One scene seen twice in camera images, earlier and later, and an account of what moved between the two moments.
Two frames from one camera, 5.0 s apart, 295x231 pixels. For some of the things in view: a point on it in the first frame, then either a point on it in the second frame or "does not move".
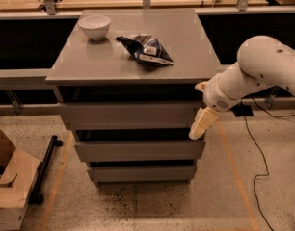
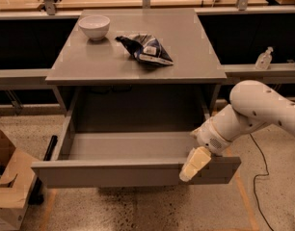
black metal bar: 38,196 does not move
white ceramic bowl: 95,27 does not move
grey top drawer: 125,115 -> 126,159
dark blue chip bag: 146,47 does not move
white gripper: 215,95 -> 211,139
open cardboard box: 13,174 does not move
